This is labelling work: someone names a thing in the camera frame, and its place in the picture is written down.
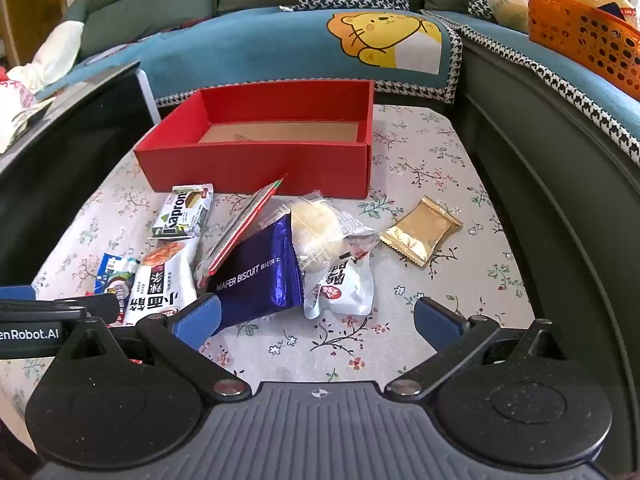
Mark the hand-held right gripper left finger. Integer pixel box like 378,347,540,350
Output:
52,294,251,403

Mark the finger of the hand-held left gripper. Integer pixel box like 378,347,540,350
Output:
0,285,37,303
0,294,121,328

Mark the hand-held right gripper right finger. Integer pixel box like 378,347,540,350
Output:
385,296,583,403

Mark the small blue white packet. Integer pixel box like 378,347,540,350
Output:
94,254,141,295

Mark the white packet with black print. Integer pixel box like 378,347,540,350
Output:
121,239,201,328

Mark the blue wafer biscuit packet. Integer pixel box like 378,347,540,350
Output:
207,212,305,333

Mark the gold foil snack packet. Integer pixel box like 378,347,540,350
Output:
379,196,464,267

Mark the white packet with red label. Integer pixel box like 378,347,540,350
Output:
302,245,376,320

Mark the green white wafer packet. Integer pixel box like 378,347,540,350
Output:
148,184,215,241

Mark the long red striped snack packet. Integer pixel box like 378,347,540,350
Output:
192,174,290,288

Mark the clear round pastry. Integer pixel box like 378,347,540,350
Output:
289,190,378,276

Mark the red cardboard box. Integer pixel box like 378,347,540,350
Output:
133,80,376,198

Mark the black glossy table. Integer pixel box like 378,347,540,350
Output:
0,60,162,286

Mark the floral tablecloth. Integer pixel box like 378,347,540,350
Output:
0,104,538,441

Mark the red white plastic bag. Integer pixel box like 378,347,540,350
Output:
0,67,56,153

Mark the white cloth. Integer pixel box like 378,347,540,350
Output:
7,20,83,93

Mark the teal bear print sofa cover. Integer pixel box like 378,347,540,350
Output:
30,7,463,108

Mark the teal houndstooth edged sofa cover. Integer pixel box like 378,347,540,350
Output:
425,10,640,166

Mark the green sofa back cushion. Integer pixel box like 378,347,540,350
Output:
80,0,221,58

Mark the orange plastic basket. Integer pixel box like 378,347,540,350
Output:
521,0,640,101

